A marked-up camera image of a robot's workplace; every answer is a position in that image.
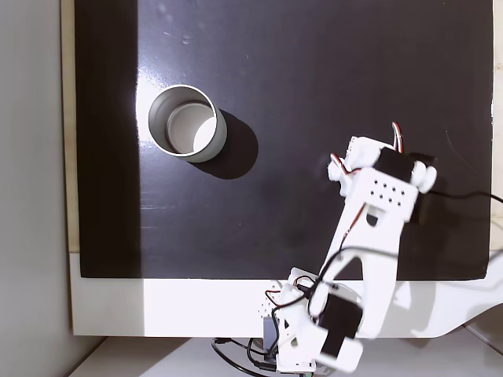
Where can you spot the grey cylindrical cup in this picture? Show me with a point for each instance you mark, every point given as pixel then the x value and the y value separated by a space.
pixel 188 123

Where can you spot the black table mat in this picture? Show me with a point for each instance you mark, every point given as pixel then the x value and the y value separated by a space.
pixel 275 59

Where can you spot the grey base clamp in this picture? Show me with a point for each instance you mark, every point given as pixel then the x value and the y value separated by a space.
pixel 269 329

